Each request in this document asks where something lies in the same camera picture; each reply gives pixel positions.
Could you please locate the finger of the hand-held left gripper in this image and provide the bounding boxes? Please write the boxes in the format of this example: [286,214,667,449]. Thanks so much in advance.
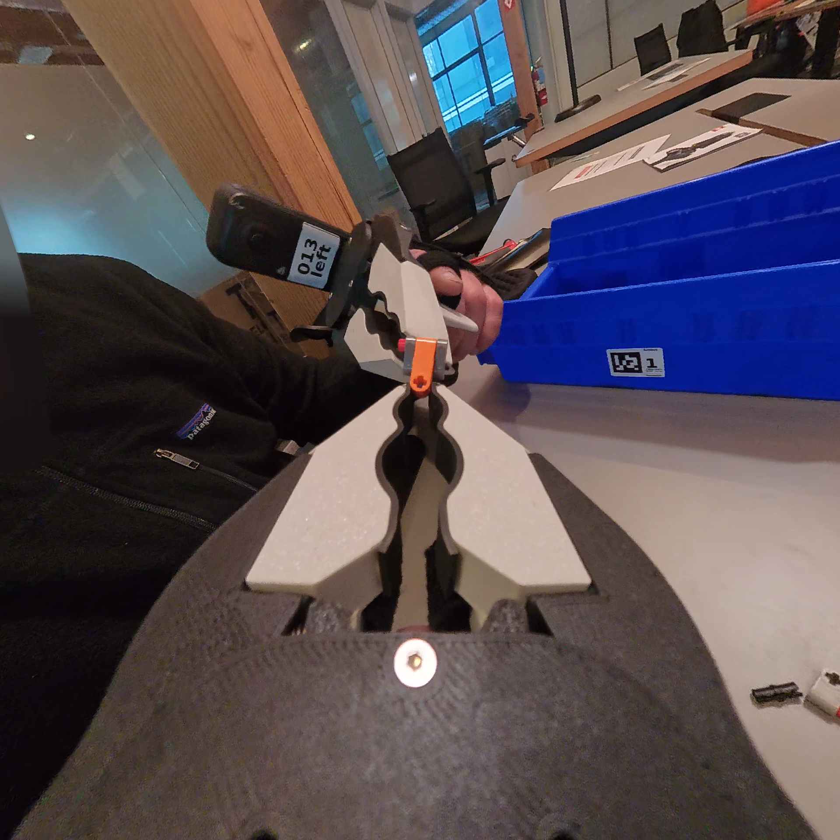
[343,307,408,383]
[366,248,455,349]

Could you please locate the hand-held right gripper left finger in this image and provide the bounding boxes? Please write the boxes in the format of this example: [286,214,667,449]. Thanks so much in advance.
[245,384,418,621]

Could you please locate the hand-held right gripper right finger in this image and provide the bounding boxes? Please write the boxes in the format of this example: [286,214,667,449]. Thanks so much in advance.
[425,386,593,623]

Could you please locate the orange connector piece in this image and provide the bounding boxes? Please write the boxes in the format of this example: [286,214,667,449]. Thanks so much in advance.
[408,341,436,395]

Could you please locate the dark grey connector piece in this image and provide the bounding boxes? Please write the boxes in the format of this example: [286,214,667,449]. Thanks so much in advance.
[402,336,459,386]

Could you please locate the person's left forearm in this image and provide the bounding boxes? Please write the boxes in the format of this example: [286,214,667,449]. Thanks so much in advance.
[197,292,403,460]

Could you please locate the person's left hand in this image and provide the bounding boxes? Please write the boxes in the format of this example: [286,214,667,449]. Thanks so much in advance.
[427,262,505,361]

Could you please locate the black office chair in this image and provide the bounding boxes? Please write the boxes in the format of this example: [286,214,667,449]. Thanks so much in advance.
[676,0,728,59]
[386,126,506,258]
[633,23,673,76]

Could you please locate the black flat pouch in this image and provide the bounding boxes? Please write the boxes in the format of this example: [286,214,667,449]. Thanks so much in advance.
[508,227,553,265]

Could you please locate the wooden pillar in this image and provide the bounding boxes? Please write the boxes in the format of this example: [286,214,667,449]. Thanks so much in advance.
[62,0,363,361]

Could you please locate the paper sheet with red mark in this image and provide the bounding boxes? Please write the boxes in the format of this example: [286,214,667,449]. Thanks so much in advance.
[550,134,672,193]

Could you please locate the black pole stand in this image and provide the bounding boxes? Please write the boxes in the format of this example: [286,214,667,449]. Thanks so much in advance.
[554,0,602,124]

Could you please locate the grey table with wood edge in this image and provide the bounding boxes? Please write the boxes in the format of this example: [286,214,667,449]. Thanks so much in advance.
[514,49,756,168]

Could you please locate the blue plastic bin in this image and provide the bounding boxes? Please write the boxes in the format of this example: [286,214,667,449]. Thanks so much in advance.
[477,141,840,401]

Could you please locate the small printed booklet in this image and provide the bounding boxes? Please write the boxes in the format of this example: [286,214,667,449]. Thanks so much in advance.
[645,125,765,173]

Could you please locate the white printed papers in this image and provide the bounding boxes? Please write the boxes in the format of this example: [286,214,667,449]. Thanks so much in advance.
[617,58,713,91]

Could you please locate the small white connector assembly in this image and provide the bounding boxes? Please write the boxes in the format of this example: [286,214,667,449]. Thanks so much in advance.
[750,668,840,719]

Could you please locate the dark flat strip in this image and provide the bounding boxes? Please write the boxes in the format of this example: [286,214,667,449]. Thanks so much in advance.
[696,92,829,147]

